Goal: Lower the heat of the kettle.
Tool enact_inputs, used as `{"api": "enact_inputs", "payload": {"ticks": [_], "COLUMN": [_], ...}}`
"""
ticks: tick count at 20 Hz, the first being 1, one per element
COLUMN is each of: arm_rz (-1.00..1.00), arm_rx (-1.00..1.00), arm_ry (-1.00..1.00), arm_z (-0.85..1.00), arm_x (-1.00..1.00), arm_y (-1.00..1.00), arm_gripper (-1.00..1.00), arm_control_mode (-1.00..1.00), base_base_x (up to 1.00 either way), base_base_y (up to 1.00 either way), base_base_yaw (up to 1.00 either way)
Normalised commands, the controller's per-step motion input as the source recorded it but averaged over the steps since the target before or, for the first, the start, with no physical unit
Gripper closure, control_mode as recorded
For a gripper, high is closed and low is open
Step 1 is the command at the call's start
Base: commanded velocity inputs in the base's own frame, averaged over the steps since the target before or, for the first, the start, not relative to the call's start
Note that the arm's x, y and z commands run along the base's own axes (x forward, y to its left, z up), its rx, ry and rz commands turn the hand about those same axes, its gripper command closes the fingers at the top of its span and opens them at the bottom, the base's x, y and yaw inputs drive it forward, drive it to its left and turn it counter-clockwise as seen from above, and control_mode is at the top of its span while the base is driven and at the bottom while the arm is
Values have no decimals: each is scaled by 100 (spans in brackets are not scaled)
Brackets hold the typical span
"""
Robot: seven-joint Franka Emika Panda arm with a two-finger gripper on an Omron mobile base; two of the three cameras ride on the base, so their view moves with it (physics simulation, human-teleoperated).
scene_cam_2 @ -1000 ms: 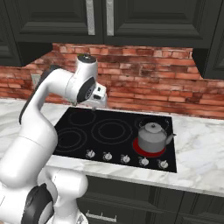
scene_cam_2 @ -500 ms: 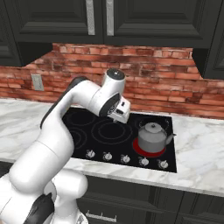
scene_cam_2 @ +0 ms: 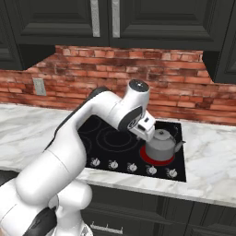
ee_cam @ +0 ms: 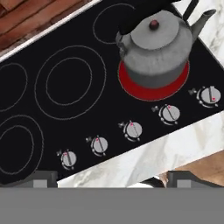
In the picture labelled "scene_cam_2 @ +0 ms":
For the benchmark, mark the dark plain drawer front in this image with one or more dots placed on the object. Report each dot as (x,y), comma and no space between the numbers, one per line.
(129,198)

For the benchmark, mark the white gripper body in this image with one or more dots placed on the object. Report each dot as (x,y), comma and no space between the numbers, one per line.
(143,132)

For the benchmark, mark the grey metal kettle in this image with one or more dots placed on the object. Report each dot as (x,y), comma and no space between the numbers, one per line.
(160,146)

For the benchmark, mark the black glass hob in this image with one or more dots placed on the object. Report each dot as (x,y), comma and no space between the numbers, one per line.
(118,147)

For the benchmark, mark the white hob knob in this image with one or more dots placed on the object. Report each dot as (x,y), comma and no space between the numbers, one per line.
(151,170)
(95,162)
(113,165)
(171,173)
(132,167)

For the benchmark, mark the dark base cupboard door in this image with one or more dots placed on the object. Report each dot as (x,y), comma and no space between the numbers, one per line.
(215,221)
(177,216)

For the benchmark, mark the grey wall socket plate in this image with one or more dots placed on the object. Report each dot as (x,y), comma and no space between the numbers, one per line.
(39,86)

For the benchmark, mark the dark wall cupboard door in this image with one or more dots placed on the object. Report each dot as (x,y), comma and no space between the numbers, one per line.
(58,21)
(172,23)

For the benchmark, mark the dark narrow wall cupboard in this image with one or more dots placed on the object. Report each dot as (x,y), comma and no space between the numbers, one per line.
(9,33)
(226,58)

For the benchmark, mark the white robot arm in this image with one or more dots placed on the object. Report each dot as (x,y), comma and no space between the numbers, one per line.
(58,159)

